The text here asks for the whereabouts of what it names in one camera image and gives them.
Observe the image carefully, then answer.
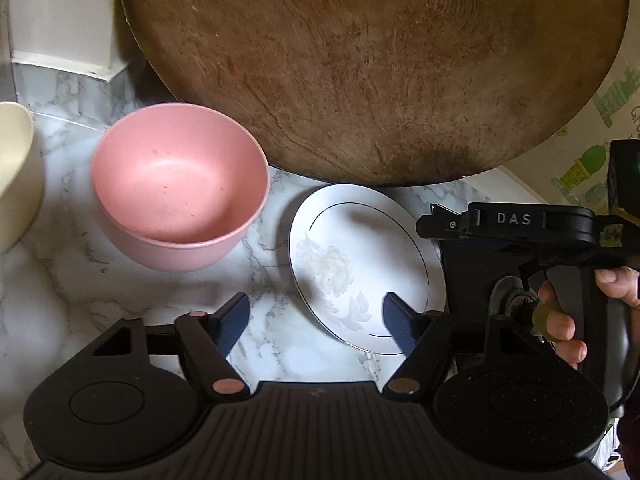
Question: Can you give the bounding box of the person's right hand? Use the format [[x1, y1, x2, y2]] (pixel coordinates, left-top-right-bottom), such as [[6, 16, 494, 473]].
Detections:
[[537, 266, 640, 368]]

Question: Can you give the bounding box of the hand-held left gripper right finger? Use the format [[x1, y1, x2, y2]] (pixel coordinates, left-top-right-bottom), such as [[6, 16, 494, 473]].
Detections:
[[382, 292, 545, 397]]

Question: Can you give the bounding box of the green cactus wall sticker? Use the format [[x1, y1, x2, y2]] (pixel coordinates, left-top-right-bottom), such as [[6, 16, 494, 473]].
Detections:
[[550, 55, 640, 201]]

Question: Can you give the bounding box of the cream bowl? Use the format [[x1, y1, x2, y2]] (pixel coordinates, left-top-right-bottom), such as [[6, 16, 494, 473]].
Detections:
[[0, 101, 47, 255]]

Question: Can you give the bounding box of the white floral plate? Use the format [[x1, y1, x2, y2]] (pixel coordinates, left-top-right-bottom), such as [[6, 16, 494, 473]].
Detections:
[[288, 183, 447, 357]]

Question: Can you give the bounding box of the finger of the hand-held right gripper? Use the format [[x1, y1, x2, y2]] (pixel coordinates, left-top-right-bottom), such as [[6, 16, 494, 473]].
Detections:
[[416, 203, 473, 239]]

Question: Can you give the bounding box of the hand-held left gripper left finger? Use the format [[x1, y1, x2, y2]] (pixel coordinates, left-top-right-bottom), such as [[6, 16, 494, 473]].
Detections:
[[91, 292, 251, 402]]

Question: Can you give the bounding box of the round wooden cutting board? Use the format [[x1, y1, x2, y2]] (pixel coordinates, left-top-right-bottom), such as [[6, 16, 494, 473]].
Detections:
[[119, 0, 630, 188]]

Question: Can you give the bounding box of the pink bowl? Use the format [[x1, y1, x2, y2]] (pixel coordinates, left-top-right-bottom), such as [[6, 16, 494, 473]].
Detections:
[[90, 102, 271, 273]]

